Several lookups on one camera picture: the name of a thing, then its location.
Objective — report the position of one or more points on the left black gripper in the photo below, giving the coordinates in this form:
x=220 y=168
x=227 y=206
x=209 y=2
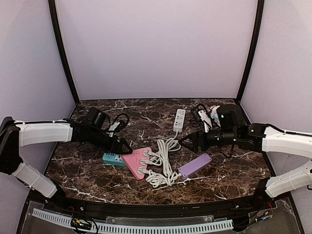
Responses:
x=115 y=144

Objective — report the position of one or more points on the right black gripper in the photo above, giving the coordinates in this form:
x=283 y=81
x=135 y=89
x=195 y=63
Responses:
x=200 y=137

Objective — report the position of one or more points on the pink triangular power strip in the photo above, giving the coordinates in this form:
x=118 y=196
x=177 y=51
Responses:
x=133 y=162

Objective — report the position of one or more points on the purple power strip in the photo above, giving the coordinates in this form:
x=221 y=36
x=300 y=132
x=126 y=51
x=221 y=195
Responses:
x=194 y=166

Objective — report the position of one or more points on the white power strip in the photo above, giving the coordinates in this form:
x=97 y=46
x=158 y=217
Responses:
x=179 y=120

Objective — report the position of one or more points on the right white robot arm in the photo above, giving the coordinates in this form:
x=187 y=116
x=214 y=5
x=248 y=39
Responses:
x=262 y=138

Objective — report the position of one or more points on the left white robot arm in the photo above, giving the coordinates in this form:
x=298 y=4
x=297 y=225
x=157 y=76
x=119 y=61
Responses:
x=20 y=141

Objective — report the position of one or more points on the teal power strip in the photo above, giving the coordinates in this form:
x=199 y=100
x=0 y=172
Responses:
x=113 y=159

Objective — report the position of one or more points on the pink white cube adapter cluster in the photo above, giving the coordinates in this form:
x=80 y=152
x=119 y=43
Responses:
x=213 y=112

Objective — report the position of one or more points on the small circuit board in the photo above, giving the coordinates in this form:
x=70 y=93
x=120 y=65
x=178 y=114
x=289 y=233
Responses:
x=80 y=224

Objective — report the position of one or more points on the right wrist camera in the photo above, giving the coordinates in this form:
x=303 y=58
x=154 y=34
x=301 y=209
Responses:
x=229 y=116

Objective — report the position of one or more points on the white slotted cable duct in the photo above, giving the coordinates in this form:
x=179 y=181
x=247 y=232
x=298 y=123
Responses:
x=114 y=225

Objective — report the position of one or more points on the black frame right post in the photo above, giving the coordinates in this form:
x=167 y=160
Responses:
x=252 y=49

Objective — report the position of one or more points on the black frame post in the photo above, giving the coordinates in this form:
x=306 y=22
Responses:
x=252 y=49
x=61 y=50

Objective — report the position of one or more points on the black frame left post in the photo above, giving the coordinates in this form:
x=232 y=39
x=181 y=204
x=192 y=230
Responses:
x=61 y=50

